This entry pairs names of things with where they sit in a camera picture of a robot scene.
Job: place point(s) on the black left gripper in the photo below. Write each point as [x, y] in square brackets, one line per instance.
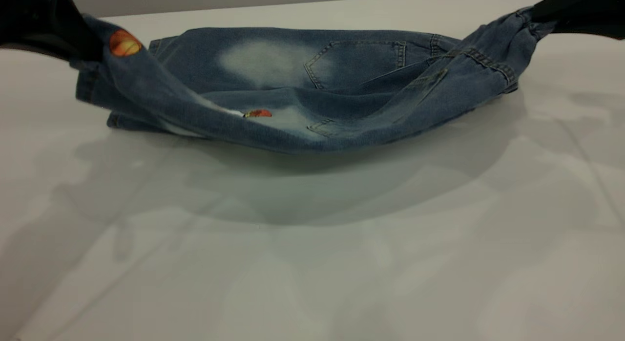
[29, 4]

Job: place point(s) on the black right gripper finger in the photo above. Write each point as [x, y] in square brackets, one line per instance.
[581, 6]
[595, 28]

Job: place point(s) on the blue denim shorts with print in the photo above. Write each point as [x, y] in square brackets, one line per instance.
[312, 101]

